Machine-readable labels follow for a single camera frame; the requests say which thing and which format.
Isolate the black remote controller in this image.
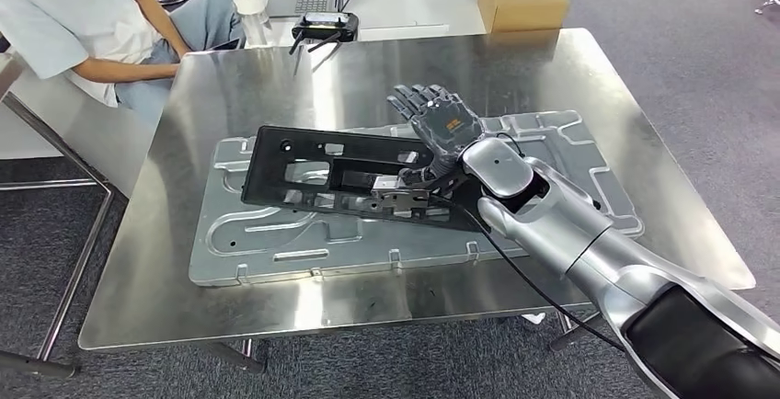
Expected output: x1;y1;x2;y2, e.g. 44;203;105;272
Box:
288;11;361;56

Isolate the black plastic panel part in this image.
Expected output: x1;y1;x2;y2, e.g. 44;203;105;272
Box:
240;125;495;233

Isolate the pale wrist camera, black bracket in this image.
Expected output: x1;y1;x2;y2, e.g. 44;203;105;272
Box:
370;174;470;221

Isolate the grey stamped metal plate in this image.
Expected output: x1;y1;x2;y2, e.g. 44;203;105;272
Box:
187;109;646;288

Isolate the stainless steel workbench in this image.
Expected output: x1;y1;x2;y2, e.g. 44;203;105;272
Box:
0;33;117;381
77;28;757;376

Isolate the person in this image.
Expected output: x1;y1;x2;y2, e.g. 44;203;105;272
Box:
0;0;263;126

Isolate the clear bottle with white lid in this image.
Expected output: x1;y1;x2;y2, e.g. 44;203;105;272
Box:
231;0;275;49

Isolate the white bench block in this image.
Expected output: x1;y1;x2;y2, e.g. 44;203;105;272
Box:
0;67;156;200

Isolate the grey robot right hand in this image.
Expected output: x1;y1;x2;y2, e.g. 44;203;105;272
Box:
386;84;486;188

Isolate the black camera cable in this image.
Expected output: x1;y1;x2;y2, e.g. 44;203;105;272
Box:
426;191;625;353

